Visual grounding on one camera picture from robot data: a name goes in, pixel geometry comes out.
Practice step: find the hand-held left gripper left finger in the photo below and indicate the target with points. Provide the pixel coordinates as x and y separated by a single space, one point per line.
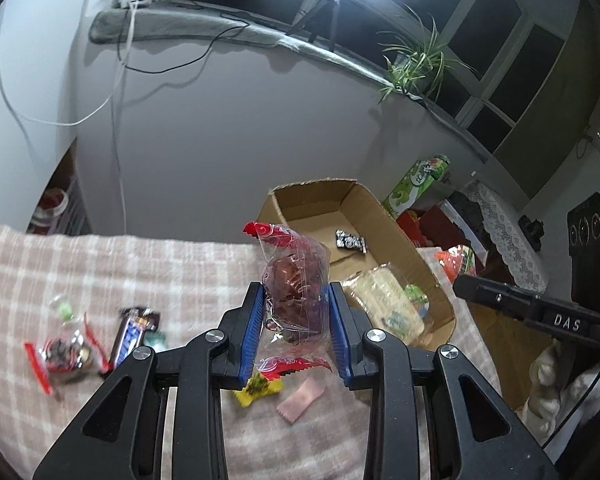
252 330

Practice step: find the white cabinet with wooden shelf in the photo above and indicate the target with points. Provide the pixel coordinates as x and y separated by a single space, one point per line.
25 85

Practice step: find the white framed window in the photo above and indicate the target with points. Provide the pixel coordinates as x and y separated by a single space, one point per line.
490 30

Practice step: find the clear plastic container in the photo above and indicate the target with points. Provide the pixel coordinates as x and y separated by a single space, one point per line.
52 205

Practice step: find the black tripod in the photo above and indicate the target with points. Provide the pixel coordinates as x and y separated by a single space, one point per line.
330 15

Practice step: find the pale green wrapped candy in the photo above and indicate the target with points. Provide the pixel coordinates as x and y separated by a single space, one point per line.
66 310

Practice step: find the green printed carton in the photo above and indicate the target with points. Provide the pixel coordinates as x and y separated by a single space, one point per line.
410 190

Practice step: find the round green yellow candy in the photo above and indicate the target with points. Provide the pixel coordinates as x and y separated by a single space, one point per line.
414 294

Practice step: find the small black snack packet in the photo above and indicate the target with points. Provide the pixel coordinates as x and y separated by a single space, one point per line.
351 241

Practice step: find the brown chocolate bar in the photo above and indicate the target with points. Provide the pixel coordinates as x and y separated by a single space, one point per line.
130 335

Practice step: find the potted spider plant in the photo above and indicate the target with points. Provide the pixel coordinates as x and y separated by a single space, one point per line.
415 65

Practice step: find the orange colourful snack packet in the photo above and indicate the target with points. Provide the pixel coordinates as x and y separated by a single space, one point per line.
457 262

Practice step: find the clear cracker pack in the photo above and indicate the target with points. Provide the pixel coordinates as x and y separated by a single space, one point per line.
380 290

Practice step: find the small black device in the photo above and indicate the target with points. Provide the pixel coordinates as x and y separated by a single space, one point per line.
532 227

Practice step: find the red storage box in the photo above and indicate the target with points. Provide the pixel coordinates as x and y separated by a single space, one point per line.
440 220

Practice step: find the dark green wrapped candy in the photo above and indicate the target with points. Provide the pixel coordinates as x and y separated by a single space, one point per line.
156 342

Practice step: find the pink candy wrapper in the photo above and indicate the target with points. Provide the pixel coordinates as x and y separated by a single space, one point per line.
300 402

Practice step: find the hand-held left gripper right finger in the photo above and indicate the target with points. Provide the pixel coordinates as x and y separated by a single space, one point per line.
337 330

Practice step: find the brown cardboard box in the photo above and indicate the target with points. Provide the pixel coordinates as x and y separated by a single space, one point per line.
310 210

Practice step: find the yellow candy packet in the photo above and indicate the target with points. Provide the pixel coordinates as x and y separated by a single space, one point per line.
257 391

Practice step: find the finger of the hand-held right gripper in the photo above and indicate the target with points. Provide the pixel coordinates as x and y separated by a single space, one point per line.
497 299

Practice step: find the clear red-ended date packet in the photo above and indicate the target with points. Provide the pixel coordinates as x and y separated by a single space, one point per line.
62 355
295 280

